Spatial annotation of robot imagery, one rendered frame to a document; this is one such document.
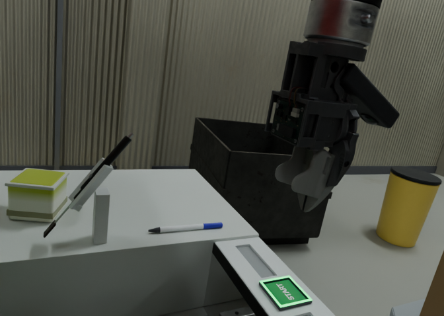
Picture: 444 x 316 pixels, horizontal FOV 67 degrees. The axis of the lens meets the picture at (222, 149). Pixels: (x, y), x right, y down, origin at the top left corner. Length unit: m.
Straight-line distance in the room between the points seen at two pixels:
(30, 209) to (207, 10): 2.94
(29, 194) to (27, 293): 0.15
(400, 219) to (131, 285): 2.72
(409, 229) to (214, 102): 2.09
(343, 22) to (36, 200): 0.52
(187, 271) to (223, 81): 2.97
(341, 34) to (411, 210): 2.77
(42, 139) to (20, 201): 2.65
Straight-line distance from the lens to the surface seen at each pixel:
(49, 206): 0.63
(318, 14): 0.40
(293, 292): 0.54
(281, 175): 0.45
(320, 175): 0.43
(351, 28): 0.40
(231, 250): 0.60
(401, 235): 3.19
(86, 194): 0.54
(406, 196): 3.06
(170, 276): 0.62
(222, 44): 3.45
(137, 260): 0.58
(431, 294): 0.74
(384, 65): 4.86
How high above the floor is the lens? 1.27
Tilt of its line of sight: 15 degrees down
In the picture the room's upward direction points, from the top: 9 degrees clockwise
